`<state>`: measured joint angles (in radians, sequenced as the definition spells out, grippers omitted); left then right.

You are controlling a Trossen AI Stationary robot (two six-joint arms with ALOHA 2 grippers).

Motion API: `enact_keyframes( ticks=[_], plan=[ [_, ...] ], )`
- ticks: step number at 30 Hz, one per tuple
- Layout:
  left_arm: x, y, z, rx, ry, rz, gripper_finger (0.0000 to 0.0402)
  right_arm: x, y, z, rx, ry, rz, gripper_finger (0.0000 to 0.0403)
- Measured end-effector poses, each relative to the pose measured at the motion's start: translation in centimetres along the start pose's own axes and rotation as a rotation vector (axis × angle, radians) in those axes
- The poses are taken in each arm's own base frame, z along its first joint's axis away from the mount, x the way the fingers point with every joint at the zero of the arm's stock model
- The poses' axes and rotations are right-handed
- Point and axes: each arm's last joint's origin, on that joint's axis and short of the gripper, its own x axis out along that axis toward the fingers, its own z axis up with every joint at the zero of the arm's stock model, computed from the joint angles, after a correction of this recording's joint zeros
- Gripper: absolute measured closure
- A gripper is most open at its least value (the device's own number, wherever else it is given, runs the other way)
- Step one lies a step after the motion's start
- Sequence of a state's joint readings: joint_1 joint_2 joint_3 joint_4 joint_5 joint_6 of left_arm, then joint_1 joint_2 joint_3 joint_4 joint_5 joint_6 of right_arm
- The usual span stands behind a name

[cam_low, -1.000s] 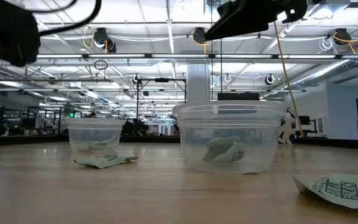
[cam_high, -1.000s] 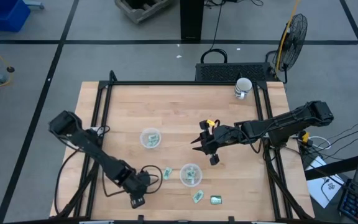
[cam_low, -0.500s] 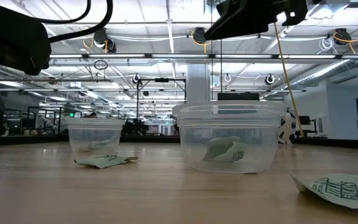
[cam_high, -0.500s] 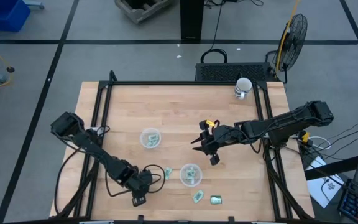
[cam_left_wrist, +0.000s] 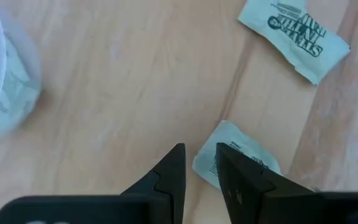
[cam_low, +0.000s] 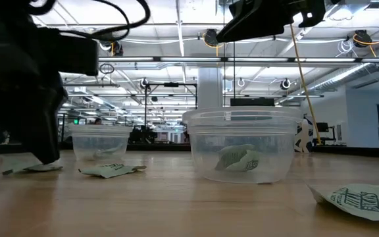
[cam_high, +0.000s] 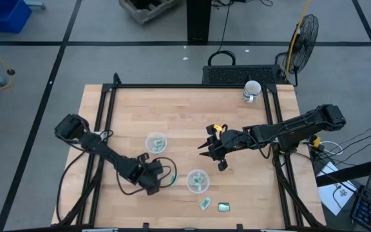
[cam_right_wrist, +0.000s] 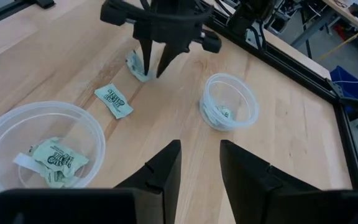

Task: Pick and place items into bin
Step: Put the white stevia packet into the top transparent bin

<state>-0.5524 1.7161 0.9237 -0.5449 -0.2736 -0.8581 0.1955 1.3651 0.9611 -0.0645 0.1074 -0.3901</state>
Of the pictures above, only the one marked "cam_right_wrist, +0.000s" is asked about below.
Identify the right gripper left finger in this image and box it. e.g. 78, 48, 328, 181
113, 139, 183, 224

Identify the large clear plastic container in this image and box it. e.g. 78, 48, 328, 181
0, 100, 107, 196

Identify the blue plastic bin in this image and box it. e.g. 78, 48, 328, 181
329, 65, 358, 110

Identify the black table frame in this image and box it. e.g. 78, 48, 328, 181
0, 0, 358, 191

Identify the grey metal table leg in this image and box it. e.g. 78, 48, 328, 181
290, 6, 335, 60

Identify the green printed packet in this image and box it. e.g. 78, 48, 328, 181
125, 49, 152, 83
93, 83, 134, 120
13, 151, 80, 189
202, 101, 234, 124
31, 138, 90, 179

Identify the black corner bracket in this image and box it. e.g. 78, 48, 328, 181
324, 77, 358, 122

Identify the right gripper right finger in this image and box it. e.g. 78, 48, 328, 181
219, 139, 322, 224

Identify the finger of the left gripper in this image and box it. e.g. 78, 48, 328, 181
139, 39, 154, 77
155, 42, 190, 78

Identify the yellow hanging cable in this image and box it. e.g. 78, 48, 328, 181
317, 20, 358, 62

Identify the small clear plastic container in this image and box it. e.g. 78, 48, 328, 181
199, 73, 260, 132

